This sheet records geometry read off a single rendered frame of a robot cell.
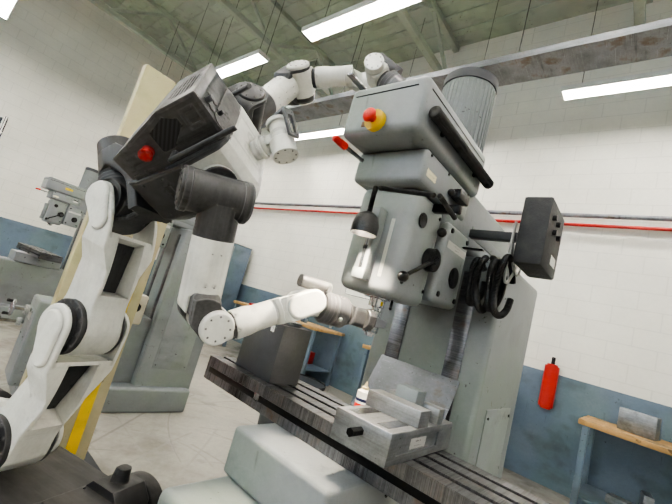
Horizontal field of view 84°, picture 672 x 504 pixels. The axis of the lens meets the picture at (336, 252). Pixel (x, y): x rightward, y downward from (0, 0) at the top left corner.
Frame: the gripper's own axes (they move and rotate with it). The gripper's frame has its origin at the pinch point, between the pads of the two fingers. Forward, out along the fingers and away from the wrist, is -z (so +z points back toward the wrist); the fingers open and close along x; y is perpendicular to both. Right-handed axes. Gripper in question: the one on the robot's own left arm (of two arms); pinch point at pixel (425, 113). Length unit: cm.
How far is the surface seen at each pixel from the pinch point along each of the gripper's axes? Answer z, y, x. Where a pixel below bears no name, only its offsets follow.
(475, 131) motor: -12.7, 12.4, -13.4
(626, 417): -239, 36, -298
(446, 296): -46, -37, -12
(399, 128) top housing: -6.6, -18.0, 22.2
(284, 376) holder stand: -28, -93, -9
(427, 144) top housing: -13.4, -14.4, 17.0
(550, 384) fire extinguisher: -198, 20, -364
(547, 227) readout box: -51, -4, 0
